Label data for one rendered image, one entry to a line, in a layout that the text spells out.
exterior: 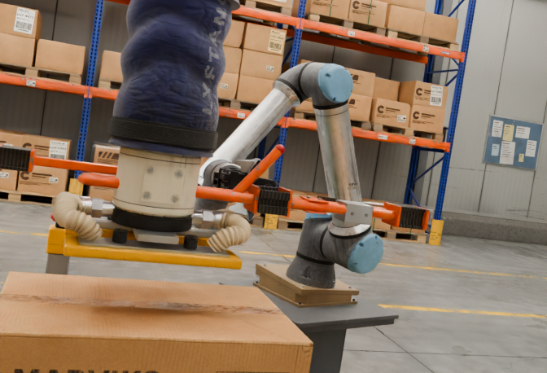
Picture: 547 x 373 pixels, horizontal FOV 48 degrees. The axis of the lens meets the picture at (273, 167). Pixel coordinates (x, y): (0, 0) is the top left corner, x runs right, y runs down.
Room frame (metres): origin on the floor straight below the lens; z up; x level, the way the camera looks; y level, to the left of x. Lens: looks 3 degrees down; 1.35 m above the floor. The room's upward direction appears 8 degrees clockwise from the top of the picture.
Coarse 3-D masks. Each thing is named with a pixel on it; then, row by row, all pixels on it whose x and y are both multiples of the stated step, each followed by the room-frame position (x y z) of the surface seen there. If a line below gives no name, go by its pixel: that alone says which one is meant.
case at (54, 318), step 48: (48, 288) 1.30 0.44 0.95; (96, 288) 1.36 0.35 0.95; (144, 288) 1.41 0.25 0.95; (192, 288) 1.47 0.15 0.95; (240, 288) 1.54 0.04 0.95; (0, 336) 1.02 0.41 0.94; (48, 336) 1.05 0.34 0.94; (96, 336) 1.07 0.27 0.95; (144, 336) 1.10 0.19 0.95; (192, 336) 1.14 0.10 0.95; (240, 336) 1.18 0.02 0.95; (288, 336) 1.22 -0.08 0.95
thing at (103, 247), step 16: (64, 240) 1.17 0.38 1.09; (80, 240) 1.15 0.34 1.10; (96, 240) 1.17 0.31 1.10; (112, 240) 1.18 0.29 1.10; (128, 240) 1.22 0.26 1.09; (192, 240) 1.22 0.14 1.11; (80, 256) 1.12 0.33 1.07; (96, 256) 1.13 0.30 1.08; (112, 256) 1.14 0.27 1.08; (128, 256) 1.15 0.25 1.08; (144, 256) 1.16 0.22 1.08; (160, 256) 1.17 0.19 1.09; (176, 256) 1.18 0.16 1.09; (192, 256) 1.19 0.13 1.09; (208, 256) 1.21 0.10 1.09; (224, 256) 1.22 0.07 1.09
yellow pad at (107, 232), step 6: (102, 228) 1.33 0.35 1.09; (108, 228) 1.33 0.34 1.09; (114, 228) 1.34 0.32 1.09; (66, 234) 1.29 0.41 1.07; (72, 234) 1.30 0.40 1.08; (108, 234) 1.32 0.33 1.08; (132, 234) 1.34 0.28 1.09; (180, 240) 1.37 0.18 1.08; (198, 240) 1.38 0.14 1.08; (204, 240) 1.39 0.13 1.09
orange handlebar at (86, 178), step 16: (48, 160) 1.47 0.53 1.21; (64, 160) 1.48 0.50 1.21; (80, 176) 1.24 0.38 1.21; (96, 176) 1.24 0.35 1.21; (112, 176) 1.29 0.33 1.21; (208, 192) 1.31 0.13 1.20; (224, 192) 1.32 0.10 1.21; (240, 192) 1.34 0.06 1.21; (304, 208) 1.38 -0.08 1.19; (320, 208) 1.39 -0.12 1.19; (336, 208) 1.40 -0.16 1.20; (384, 208) 1.49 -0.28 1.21
